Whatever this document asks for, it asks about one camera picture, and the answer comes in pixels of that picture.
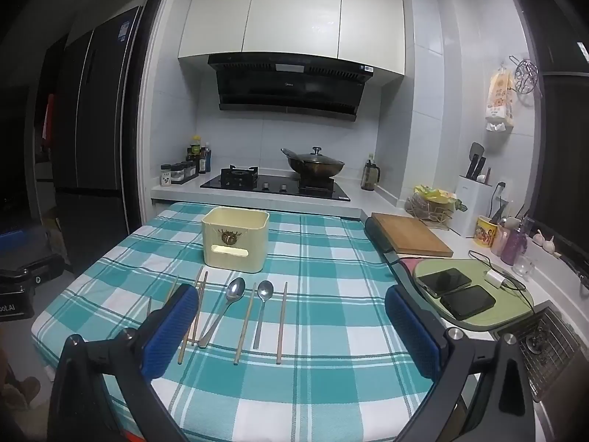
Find purple bottle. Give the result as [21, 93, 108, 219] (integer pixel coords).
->
[500, 225, 528, 266]

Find white wall cabinet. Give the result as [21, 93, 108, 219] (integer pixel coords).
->
[177, 0, 406, 77]

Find black gas stove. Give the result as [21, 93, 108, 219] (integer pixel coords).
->
[200, 164, 352, 203]

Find black kitchen knives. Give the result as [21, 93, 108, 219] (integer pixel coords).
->
[465, 142, 487, 181]

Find metal sink rack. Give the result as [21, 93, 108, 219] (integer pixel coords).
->
[496, 301, 583, 402]

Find black smartphone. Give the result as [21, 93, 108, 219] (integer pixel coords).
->
[416, 267, 474, 299]
[440, 285, 497, 321]

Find glass wok lid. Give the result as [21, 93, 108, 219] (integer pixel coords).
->
[294, 146, 340, 165]

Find large metal spoon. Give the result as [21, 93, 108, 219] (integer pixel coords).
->
[198, 277, 246, 349]

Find black cable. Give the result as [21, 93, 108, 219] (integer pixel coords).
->
[468, 249, 526, 292]

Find pink mat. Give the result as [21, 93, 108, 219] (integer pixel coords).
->
[398, 258, 419, 287]

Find yellow printed cup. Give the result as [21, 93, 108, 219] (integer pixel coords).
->
[475, 215, 500, 250]

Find brown slipper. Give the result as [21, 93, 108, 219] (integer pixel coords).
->
[4, 376, 42, 410]

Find green mat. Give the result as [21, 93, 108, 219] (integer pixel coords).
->
[411, 258, 537, 333]

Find wire fruit basket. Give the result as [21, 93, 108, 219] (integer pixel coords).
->
[404, 184, 469, 231]

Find teal checkered tablecloth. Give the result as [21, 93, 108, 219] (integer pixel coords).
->
[31, 201, 482, 442]

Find small metal spoon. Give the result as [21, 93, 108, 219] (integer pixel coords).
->
[253, 280, 275, 350]

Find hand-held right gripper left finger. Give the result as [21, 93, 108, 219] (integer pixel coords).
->
[48, 284, 199, 442]

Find dark refrigerator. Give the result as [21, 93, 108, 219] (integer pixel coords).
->
[52, 4, 144, 278]

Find white knife block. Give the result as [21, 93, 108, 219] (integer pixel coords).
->
[455, 174, 493, 238]

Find clear glass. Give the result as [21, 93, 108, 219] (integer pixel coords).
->
[511, 255, 537, 280]

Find dark wok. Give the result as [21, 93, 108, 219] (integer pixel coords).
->
[281, 147, 346, 180]

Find wooden cutting board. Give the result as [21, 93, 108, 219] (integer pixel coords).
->
[370, 212, 454, 259]

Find dark water jug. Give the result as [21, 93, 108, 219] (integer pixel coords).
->
[361, 159, 381, 192]

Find red cloth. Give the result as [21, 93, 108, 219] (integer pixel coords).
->
[40, 93, 56, 154]

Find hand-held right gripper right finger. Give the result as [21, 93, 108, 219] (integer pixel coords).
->
[384, 285, 537, 442]

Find metal wire trivet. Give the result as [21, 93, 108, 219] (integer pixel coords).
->
[509, 55, 544, 98]

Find black range hood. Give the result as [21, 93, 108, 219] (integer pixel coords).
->
[207, 54, 375, 123]

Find garlic bulbs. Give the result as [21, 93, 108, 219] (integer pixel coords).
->
[533, 229, 563, 259]

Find cream utensil holder box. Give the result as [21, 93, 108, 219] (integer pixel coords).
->
[201, 207, 270, 273]

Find hanging printed bag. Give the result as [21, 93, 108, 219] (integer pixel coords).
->
[485, 68, 516, 133]

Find pink cup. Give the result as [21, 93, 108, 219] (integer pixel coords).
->
[490, 225, 512, 257]

